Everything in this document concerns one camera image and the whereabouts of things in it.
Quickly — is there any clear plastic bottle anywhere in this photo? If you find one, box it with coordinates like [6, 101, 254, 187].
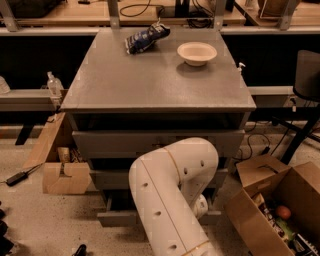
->
[47, 71, 64, 97]

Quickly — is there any black floor cable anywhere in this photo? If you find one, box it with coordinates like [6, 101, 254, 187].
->
[233, 121, 275, 162]

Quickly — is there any white pump bottle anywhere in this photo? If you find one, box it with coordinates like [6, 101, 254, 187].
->
[237, 62, 246, 74]

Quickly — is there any blue chip bag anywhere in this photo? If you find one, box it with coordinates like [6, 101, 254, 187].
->
[125, 22, 171, 54]

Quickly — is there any grey top drawer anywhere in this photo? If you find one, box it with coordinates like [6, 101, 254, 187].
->
[72, 130, 244, 159]

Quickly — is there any cardboard box with groceries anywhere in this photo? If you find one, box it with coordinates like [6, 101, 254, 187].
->
[225, 155, 320, 256]

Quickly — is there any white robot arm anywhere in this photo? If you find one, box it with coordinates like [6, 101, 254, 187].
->
[129, 137, 219, 256]

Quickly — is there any black office chair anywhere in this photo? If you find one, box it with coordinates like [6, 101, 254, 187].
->
[272, 50, 320, 164]

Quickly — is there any small left cardboard box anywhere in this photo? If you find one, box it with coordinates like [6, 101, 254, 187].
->
[23, 113, 91, 195]

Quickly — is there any black object bottom edge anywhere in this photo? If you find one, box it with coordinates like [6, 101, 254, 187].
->
[72, 244, 87, 256]

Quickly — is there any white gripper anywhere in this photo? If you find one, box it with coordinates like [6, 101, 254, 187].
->
[192, 194, 208, 219]

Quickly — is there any red apple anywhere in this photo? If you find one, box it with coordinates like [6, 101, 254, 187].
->
[275, 205, 291, 220]

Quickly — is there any grey bottom drawer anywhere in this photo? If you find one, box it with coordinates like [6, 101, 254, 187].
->
[97, 188, 222, 227]

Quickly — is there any grey drawer cabinet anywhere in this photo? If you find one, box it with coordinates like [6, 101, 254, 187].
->
[60, 27, 257, 205]

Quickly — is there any white paper bowl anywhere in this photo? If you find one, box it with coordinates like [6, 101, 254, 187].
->
[177, 42, 217, 67]

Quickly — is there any black power adapter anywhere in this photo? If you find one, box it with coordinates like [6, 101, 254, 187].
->
[5, 165, 40, 187]

